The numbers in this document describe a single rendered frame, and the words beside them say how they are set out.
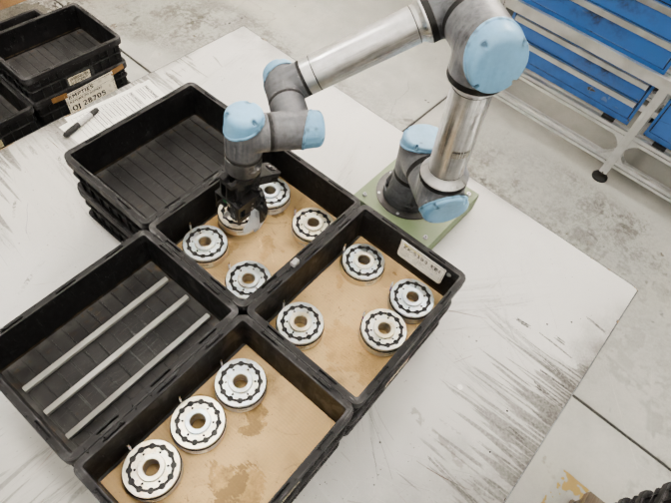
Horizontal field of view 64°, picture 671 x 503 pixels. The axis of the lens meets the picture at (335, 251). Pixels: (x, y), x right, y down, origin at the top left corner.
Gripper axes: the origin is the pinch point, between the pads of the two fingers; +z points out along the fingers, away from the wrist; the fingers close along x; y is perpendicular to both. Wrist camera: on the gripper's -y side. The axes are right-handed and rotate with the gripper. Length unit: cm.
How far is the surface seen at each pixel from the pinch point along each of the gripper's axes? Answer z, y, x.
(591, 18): 18, -192, 16
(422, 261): -3.7, -17.8, 37.9
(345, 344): 2.9, 7.6, 36.7
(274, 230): 3.8, -4.1, 4.2
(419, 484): 15, 16, 67
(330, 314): 3.1, 4.4, 29.4
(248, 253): 3.9, 5.3, 4.7
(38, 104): 42, -5, -111
